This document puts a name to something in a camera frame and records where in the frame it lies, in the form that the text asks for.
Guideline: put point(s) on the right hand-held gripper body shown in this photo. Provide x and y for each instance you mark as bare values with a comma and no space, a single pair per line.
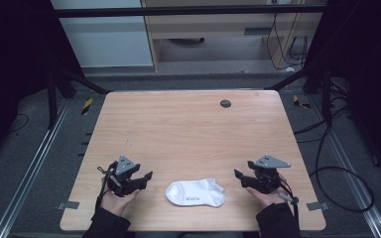
266,180

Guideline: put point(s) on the light wooden desk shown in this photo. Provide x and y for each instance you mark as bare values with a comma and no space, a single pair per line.
211,26

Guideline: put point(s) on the person's right hand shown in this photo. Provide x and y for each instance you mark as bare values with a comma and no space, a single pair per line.
268,198

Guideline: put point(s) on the black curtain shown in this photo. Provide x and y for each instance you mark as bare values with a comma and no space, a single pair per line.
370,66
13,66

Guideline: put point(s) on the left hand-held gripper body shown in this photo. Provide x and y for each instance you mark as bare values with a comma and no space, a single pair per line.
122,180

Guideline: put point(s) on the yellow black striped tape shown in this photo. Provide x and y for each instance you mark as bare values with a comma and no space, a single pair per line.
299,102
87,105

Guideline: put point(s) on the grey tape piece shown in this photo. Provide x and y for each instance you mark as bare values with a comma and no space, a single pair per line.
68,205
317,206

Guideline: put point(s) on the white cabinet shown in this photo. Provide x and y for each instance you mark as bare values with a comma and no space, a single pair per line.
105,39

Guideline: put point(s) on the black horizontal frame bar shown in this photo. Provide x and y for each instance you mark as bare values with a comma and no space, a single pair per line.
178,11

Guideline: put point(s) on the aluminium floor rail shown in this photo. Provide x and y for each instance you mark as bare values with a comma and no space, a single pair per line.
29,172
354,172

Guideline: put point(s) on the black stand leg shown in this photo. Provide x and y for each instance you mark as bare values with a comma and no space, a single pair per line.
51,99
325,95

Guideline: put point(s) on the person's left hand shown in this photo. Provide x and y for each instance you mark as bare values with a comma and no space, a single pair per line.
117,203

